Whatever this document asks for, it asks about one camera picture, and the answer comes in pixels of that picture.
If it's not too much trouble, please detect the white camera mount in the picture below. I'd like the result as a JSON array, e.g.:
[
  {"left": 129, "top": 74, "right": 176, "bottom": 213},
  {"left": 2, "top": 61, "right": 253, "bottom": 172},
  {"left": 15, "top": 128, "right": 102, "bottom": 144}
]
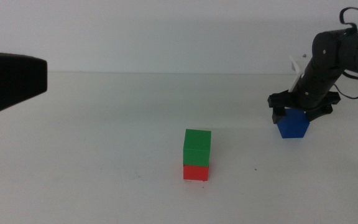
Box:
[{"left": 289, "top": 55, "right": 306, "bottom": 93}]

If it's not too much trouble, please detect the black cable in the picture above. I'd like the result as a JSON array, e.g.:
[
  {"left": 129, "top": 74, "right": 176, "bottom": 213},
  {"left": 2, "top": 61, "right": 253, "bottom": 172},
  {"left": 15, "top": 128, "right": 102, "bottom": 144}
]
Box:
[{"left": 333, "top": 6, "right": 358, "bottom": 100}]

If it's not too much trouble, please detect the red cube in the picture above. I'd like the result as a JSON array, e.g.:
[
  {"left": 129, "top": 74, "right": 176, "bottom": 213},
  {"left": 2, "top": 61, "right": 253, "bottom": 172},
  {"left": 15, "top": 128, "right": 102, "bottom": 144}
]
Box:
[{"left": 183, "top": 164, "right": 209, "bottom": 182}]

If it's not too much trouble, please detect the blue cube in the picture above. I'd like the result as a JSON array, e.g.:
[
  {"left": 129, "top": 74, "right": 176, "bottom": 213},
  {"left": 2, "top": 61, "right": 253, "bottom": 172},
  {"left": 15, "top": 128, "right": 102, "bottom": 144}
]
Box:
[{"left": 277, "top": 108, "right": 310, "bottom": 139}]

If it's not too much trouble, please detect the green cube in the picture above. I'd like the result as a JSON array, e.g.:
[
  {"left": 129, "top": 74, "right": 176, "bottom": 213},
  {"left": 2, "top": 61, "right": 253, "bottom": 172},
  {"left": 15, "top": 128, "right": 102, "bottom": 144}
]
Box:
[{"left": 183, "top": 128, "right": 212, "bottom": 167}]

